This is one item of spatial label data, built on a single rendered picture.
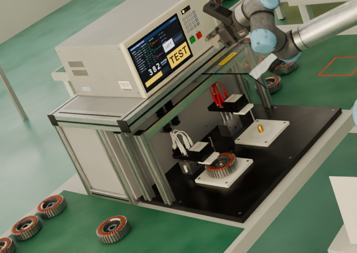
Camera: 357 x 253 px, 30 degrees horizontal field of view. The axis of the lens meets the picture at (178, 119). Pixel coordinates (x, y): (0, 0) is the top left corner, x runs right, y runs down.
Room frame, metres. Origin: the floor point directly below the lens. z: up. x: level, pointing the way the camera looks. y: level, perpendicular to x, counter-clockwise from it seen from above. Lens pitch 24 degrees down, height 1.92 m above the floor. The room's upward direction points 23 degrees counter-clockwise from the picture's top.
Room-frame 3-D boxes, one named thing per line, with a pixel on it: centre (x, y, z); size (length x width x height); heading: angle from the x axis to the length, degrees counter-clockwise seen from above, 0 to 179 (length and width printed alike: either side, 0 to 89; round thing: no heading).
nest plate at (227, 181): (2.01, -0.08, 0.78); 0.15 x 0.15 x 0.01; 39
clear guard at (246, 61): (2.20, -0.30, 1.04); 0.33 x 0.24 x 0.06; 39
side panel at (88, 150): (2.19, 0.34, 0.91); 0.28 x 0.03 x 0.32; 39
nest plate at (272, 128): (2.16, -0.26, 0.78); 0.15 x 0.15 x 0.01; 39
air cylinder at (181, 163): (2.12, 0.02, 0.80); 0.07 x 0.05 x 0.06; 129
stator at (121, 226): (1.95, 0.35, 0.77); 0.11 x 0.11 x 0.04
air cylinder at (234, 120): (2.27, -0.17, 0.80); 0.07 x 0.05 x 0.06; 129
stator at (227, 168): (2.01, -0.08, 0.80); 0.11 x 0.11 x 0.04
